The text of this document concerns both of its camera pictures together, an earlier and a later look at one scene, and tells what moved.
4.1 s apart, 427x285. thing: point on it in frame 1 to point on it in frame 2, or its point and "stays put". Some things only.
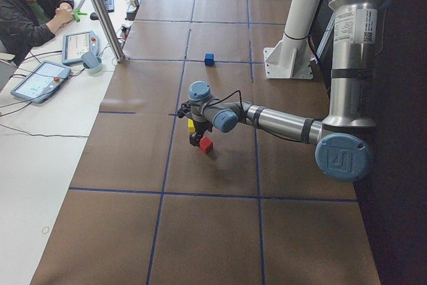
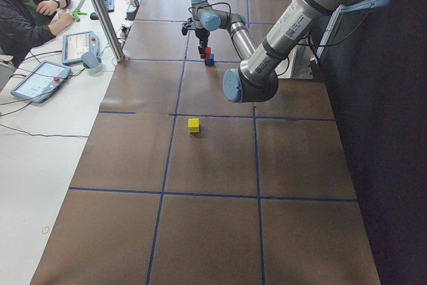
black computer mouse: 93,16 stays put
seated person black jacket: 28,3 stays put
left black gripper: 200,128 to 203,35
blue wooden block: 209,59 stays put
